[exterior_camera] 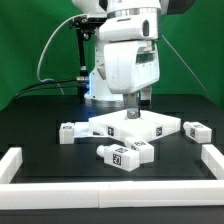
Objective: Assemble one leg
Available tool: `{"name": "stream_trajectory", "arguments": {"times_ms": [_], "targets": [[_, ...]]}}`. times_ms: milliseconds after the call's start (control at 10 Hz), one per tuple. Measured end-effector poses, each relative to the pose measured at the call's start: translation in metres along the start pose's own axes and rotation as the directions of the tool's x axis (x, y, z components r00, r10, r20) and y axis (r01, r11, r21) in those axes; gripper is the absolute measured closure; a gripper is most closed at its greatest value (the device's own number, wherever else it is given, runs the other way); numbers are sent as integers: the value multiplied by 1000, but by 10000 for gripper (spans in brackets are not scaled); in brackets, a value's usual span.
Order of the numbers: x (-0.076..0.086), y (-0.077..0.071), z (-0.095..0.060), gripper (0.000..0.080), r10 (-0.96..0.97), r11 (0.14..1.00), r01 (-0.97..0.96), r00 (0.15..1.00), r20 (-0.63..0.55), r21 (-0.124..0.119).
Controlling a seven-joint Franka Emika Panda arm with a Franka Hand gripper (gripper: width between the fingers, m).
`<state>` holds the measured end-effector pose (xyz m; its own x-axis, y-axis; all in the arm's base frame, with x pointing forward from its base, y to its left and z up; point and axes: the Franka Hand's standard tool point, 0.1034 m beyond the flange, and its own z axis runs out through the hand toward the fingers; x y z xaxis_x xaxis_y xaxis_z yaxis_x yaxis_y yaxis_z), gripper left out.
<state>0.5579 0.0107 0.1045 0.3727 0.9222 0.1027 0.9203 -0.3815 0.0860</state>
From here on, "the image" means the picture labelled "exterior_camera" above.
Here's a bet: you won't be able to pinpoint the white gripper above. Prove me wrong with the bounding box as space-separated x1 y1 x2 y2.
104 41 160 119

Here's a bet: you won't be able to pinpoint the white square tabletop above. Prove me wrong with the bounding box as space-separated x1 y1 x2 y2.
89 110 181 142

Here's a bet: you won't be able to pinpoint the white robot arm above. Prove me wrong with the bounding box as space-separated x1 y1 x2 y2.
71 0 196 119

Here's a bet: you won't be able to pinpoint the paper sheet with tags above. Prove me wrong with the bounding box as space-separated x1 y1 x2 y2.
74 122 96 138

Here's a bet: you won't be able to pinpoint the white U-shaped fence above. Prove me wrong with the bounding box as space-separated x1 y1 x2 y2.
0 147 224 210

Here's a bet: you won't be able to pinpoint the thin grey cable right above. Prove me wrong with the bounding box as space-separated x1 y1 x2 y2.
161 34 218 104

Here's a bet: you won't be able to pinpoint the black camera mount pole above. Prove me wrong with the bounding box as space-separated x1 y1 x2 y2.
69 15 95 98

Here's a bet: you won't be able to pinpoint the black cables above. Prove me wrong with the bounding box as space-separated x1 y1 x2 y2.
11 77 88 101

